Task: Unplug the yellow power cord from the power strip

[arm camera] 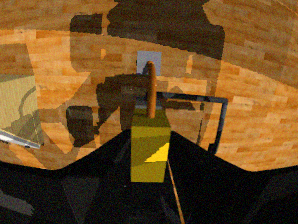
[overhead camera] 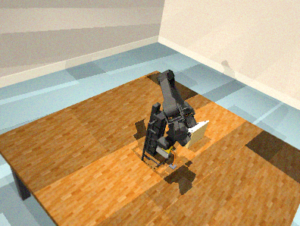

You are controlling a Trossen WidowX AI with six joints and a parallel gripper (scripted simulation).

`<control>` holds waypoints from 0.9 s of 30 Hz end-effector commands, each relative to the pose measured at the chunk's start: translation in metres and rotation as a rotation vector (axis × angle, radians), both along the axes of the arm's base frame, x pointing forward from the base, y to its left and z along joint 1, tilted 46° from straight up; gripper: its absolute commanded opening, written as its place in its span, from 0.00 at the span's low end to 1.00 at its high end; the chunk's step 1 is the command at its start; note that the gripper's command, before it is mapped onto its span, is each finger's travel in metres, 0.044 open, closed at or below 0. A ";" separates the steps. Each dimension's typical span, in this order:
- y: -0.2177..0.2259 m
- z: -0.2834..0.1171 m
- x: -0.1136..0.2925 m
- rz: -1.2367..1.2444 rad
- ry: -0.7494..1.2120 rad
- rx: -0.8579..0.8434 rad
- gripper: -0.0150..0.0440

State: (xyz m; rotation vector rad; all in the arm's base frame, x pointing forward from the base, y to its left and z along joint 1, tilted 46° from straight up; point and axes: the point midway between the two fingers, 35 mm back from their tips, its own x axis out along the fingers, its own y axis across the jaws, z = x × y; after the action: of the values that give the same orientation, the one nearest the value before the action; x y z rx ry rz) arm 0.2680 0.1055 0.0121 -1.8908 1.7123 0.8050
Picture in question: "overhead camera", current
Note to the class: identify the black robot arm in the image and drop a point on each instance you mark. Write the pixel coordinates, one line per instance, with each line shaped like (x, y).
(175, 107)

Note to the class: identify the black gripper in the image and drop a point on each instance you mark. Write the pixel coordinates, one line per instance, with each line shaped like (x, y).
(166, 142)

